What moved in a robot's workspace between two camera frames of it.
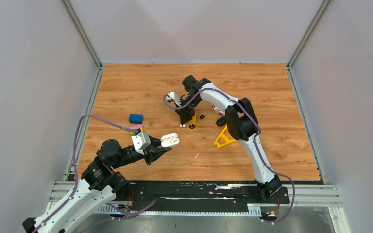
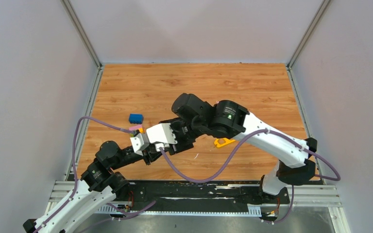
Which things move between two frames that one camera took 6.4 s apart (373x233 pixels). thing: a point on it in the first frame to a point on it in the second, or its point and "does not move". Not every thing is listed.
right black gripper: [185, 115] to [181, 144]
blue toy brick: [136, 119] does not move
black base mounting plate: [201, 193] does not move
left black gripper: [154, 156] does not move
